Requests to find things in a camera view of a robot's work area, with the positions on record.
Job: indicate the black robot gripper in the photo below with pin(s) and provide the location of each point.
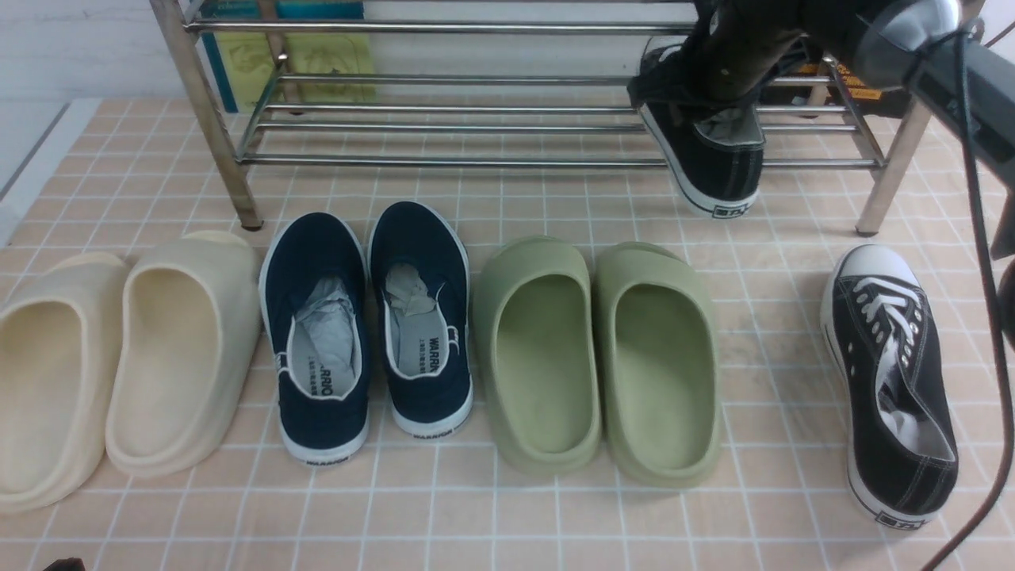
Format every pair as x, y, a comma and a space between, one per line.
727, 62

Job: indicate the black canvas sneaker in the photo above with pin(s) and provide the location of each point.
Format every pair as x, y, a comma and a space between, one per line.
879, 328
714, 151

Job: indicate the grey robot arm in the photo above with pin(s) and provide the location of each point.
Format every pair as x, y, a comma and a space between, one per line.
922, 47

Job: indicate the right navy canvas shoe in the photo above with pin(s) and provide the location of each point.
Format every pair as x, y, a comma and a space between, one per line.
419, 273

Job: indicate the navy canvas shoe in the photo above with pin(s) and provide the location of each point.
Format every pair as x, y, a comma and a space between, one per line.
419, 273
312, 289

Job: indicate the steel shoe rack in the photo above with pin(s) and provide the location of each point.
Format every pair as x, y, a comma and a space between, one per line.
182, 28

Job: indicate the left navy canvas shoe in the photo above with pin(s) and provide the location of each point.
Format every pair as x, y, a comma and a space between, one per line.
312, 289

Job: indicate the black machine vision book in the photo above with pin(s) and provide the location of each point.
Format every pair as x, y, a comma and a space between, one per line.
885, 104

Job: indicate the left green foam slipper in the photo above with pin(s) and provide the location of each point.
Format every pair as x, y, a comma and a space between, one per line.
533, 340

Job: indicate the green foam slipper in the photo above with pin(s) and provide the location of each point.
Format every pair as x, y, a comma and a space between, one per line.
533, 340
658, 362

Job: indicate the right green foam slipper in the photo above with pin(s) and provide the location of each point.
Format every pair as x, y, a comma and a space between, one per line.
658, 362

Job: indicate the teal and yellow book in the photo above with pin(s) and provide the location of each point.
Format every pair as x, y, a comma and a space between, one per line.
242, 62

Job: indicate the right cream foam slipper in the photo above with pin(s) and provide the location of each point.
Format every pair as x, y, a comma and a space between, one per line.
192, 323

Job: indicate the cream foam slipper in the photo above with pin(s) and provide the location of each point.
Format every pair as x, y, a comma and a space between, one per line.
192, 323
61, 339

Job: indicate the left cream foam slipper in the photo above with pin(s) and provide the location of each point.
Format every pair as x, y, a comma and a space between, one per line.
61, 339

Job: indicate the dark object at bottom edge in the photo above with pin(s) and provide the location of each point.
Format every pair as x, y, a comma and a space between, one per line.
67, 564

